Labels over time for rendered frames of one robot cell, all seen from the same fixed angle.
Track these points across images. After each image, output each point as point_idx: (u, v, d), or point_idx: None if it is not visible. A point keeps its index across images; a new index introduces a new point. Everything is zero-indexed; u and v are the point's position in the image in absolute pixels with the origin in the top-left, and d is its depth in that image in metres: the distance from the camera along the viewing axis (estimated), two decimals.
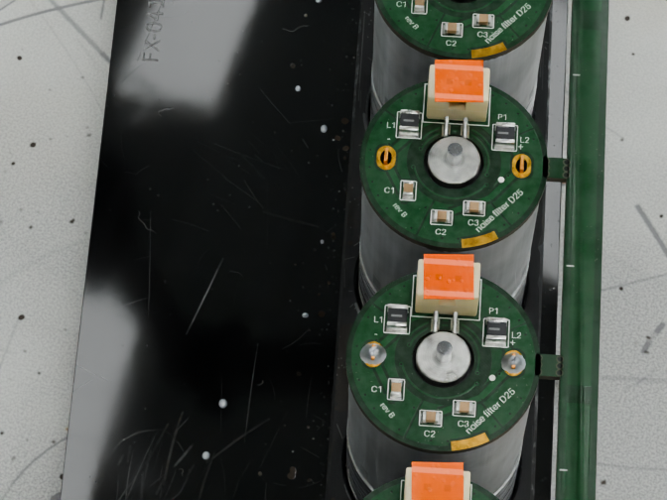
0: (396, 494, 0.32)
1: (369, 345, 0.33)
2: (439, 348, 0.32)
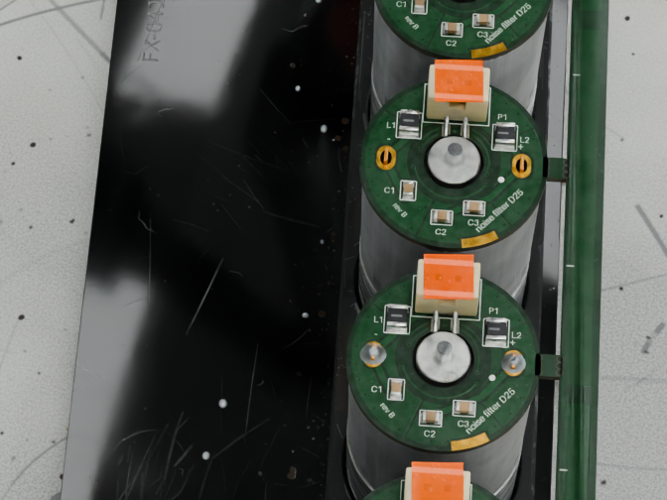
0: (396, 494, 0.32)
1: (369, 345, 0.33)
2: (439, 348, 0.32)
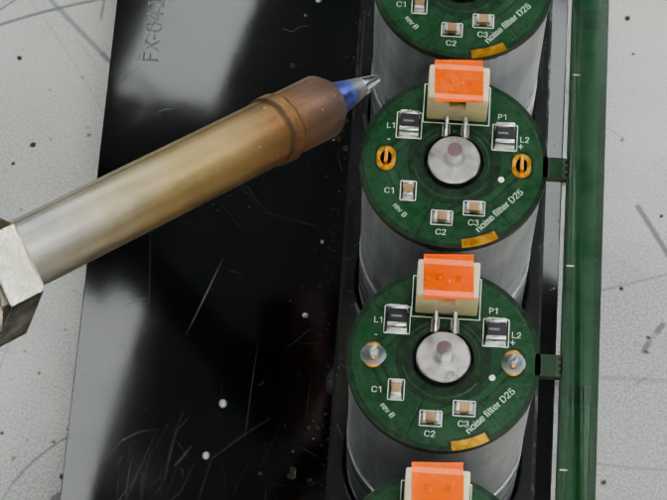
0: (396, 494, 0.32)
1: (369, 345, 0.33)
2: (439, 348, 0.32)
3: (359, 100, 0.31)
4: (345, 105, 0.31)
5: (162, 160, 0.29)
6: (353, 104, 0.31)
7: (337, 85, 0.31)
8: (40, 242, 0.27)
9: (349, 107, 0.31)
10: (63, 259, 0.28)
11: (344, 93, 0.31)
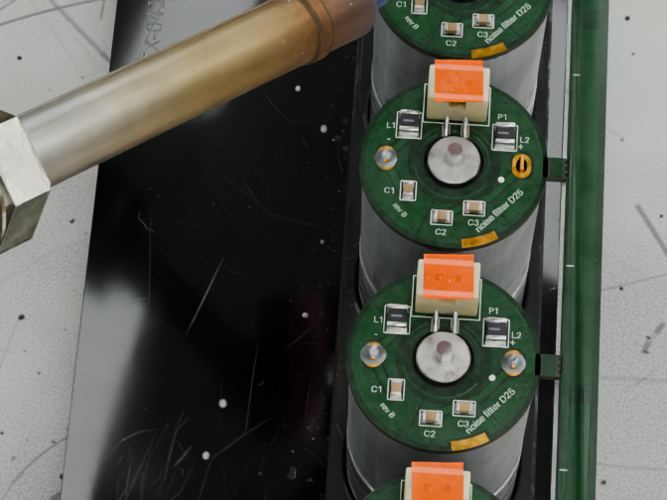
0: (396, 494, 0.32)
1: (369, 345, 0.33)
2: (439, 348, 0.32)
3: None
4: (376, 1, 0.28)
5: (179, 54, 0.26)
6: (384, 1, 0.29)
7: None
8: (46, 139, 0.25)
9: (380, 4, 0.29)
10: (71, 158, 0.25)
11: None
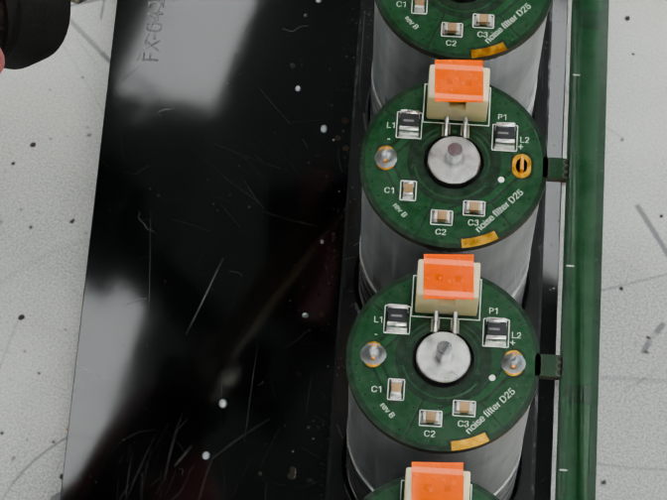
0: (396, 494, 0.32)
1: (369, 345, 0.33)
2: (439, 348, 0.32)
3: None
4: None
5: None
6: None
7: None
8: None
9: None
10: None
11: None
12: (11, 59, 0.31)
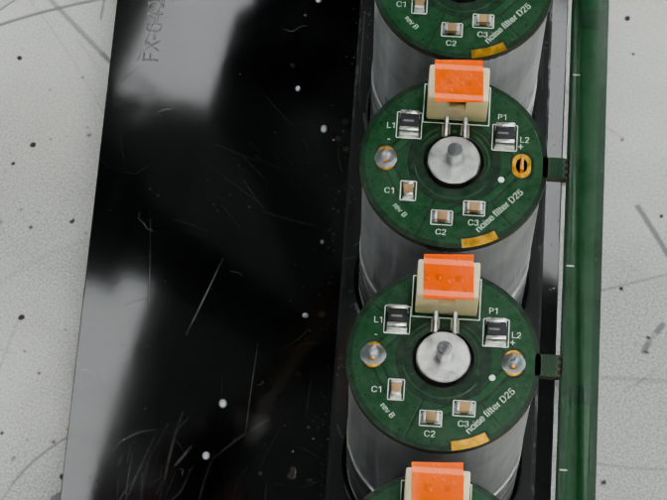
0: (396, 494, 0.32)
1: (369, 345, 0.33)
2: (439, 348, 0.32)
3: None
4: None
5: None
6: None
7: None
8: None
9: None
10: None
11: None
12: None
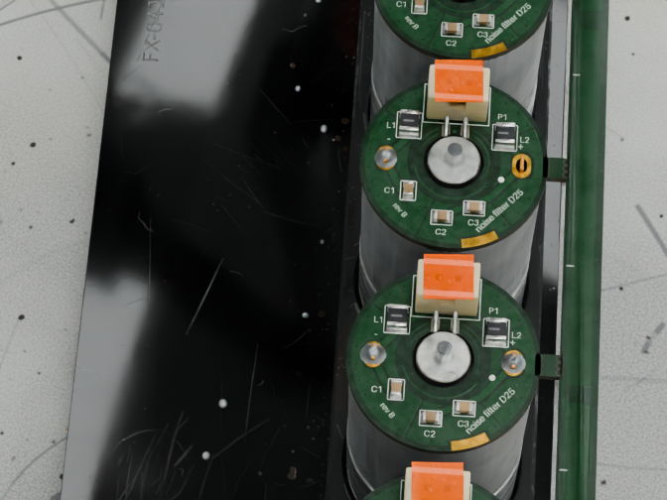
0: (396, 494, 0.32)
1: (369, 345, 0.33)
2: (439, 348, 0.32)
3: None
4: None
5: None
6: None
7: None
8: None
9: None
10: None
11: None
12: None
